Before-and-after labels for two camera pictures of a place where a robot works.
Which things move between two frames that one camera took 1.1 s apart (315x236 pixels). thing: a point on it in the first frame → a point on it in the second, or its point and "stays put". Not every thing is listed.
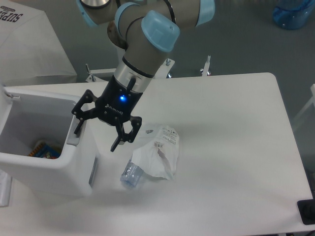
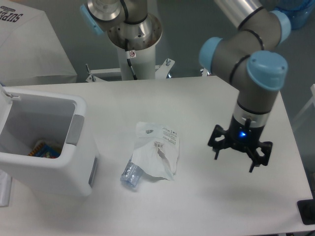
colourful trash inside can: [44, 151] stays put
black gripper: [114, 106] → [242, 136]
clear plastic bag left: [5, 184] stays put
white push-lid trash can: [28, 117] stays put
